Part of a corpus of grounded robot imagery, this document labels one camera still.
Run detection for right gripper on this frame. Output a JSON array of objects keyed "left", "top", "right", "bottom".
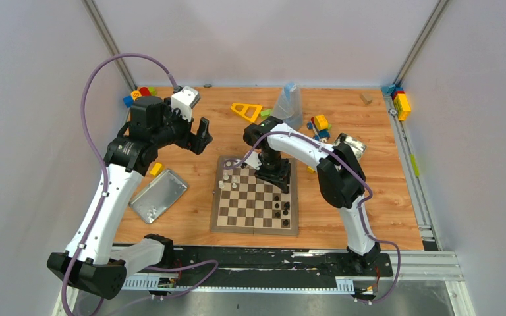
[{"left": 256, "top": 148, "right": 292, "bottom": 190}]

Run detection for wooden chess board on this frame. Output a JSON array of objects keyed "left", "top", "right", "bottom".
[{"left": 210, "top": 156, "right": 299, "bottom": 236}]

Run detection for yellow tin with chess pieces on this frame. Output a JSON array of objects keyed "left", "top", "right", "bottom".
[{"left": 333, "top": 133, "right": 367, "bottom": 161}]

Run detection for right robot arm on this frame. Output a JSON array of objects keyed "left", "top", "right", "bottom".
[{"left": 241, "top": 117, "right": 381, "bottom": 275}]

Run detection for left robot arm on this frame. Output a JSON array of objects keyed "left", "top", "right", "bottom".
[{"left": 47, "top": 87, "right": 213, "bottom": 300}]

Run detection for small yellow block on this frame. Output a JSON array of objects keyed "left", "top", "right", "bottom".
[{"left": 150, "top": 163, "right": 165, "bottom": 177}]

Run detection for green block by bag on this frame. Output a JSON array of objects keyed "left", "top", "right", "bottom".
[{"left": 260, "top": 109, "right": 272, "bottom": 119}]

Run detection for yellow triangle block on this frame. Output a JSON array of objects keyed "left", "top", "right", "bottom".
[{"left": 230, "top": 103, "right": 263, "bottom": 123}]

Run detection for toy brick car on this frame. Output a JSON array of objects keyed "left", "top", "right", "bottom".
[{"left": 306, "top": 115, "right": 331, "bottom": 143}]

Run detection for silver tin lid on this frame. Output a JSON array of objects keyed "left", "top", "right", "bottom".
[{"left": 128, "top": 169, "right": 188, "bottom": 224}]

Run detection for colourful cylinder blocks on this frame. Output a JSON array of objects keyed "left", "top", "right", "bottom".
[{"left": 122, "top": 86, "right": 157, "bottom": 108}]

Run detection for brown wooden block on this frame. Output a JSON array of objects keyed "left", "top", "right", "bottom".
[{"left": 360, "top": 93, "right": 374, "bottom": 105}]

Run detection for stacked duplo bricks corner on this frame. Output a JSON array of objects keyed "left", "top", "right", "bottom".
[{"left": 381, "top": 85, "right": 412, "bottom": 121}]

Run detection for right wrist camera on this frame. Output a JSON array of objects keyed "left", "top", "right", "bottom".
[{"left": 242, "top": 151, "right": 262, "bottom": 170}]

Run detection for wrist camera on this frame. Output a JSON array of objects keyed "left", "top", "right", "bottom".
[
  {"left": 171, "top": 86, "right": 201, "bottom": 122},
  {"left": 242, "top": 151, "right": 262, "bottom": 170}
]

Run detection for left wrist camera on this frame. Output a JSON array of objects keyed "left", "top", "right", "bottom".
[{"left": 171, "top": 86, "right": 201, "bottom": 122}]

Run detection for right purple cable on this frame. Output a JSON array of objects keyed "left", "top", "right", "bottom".
[{"left": 222, "top": 131, "right": 401, "bottom": 305}]

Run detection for purple cable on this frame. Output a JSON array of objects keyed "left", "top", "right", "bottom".
[
  {"left": 222, "top": 131, "right": 401, "bottom": 305},
  {"left": 60, "top": 53, "right": 220, "bottom": 316}
]

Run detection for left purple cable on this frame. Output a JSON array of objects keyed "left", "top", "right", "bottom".
[{"left": 60, "top": 53, "right": 220, "bottom": 316}]

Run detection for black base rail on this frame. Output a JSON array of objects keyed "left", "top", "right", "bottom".
[{"left": 132, "top": 245, "right": 393, "bottom": 290}]

